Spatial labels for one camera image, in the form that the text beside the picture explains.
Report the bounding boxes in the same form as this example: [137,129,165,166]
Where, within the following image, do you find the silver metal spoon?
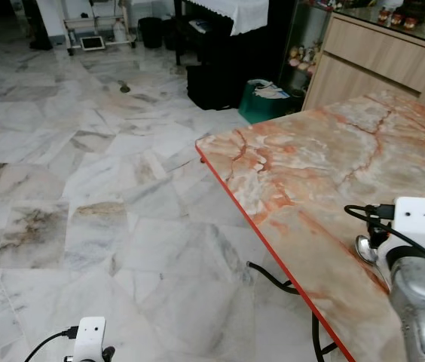
[355,235,381,265]

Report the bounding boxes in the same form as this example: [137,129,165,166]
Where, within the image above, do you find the black metal table leg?
[246,260,338,362]

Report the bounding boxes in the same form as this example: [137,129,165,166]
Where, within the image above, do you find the light wooden sideboard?
[301,11,425,112]

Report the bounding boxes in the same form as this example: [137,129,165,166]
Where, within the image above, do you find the green shopping bag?
[238,78,304,125]

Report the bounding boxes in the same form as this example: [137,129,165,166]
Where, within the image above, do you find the glass display cabinet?
[279,0,335,100]

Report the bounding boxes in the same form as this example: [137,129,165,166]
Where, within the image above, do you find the black cabinet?
[173,0,298,85]

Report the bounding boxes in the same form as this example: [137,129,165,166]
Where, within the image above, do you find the black bag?
[185,63,246,112]

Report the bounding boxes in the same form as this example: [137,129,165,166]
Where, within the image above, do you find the white lace cloth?
[188,0,271,37]

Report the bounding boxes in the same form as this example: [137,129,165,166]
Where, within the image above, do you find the black waste bin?
[138,17,166,51]

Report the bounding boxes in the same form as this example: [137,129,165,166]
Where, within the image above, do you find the white framed tablet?
[80,35,107,52]

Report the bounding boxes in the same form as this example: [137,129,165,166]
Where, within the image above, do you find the white wheeled cart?
[62,0,136,57]

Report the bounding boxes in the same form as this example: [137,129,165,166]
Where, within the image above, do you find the black floor stand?
[20,0,54,52]

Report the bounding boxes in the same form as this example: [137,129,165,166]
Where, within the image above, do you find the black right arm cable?
[344,203,425,278]

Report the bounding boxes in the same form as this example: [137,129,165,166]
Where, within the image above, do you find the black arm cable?
[344,203,425,278]
[24,327,79,362]

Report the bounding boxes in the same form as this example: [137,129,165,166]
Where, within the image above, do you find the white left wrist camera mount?
[72,317,107,362]

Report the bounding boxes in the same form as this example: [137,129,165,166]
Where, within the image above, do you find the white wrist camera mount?
[392,197,425,254]
[72,317,107,362]

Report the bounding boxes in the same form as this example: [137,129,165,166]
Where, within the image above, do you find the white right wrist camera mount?
[392,197,425,254]

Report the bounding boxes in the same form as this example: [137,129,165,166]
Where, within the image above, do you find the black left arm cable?
[24,327,79,362]

